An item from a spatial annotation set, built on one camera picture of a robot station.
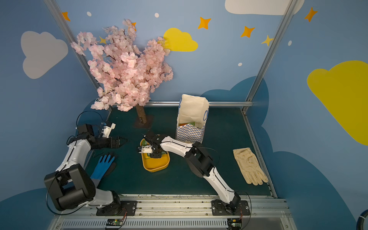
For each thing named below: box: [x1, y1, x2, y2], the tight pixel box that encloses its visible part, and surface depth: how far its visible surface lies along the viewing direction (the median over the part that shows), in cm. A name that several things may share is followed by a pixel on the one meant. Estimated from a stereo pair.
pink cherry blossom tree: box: [70, 19, 174, 125], surface depth 70 cm
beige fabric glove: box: [232, 147, 269, 186], surface depth 91 cm
